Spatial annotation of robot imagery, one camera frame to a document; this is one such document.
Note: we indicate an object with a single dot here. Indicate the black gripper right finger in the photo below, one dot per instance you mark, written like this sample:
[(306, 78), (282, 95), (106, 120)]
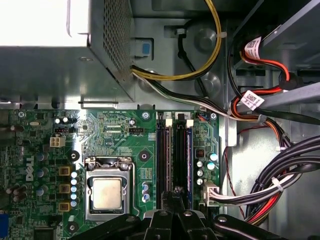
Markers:
[(192, 225)]

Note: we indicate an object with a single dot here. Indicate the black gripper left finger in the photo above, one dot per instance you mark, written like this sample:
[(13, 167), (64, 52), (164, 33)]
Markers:
[(160, 225)]

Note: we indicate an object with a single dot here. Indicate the black RAM slot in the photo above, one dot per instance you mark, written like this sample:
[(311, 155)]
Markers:
[(161, 155), (180, 155)]

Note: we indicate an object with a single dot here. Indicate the RAM slot with white clips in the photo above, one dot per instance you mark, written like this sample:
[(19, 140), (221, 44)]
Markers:
[(169, 122)]

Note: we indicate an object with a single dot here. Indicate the white board connector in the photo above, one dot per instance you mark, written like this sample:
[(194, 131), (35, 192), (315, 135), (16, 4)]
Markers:
[(211, 193)]

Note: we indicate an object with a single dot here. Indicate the silver CPU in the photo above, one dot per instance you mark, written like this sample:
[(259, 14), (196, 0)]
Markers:
[(107, 193)]

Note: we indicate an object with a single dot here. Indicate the metal socket cover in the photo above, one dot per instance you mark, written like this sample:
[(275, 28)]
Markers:
[(88, 195)]

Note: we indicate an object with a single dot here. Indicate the green motherboard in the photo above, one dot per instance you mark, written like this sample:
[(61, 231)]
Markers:
[(120, 145)]

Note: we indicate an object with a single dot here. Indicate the white four pin connector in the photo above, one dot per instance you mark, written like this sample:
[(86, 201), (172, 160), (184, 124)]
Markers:
[(57, 142)]

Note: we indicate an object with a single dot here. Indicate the white barcode label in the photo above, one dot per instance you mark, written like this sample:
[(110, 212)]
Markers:
[(252, 48), (252, 100)]

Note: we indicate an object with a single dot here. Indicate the blue release tab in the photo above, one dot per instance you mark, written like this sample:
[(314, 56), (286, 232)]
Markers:
[(146, 48)]

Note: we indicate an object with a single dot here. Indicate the black PC case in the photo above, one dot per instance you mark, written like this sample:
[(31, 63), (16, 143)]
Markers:
[(202, 37)]

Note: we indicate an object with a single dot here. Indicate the grey power supply unit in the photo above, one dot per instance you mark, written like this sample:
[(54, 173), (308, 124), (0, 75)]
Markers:
[(50, 72)]

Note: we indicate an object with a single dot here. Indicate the grey metal drive cage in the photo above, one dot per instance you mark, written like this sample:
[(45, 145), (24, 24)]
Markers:
[(295, 37)]

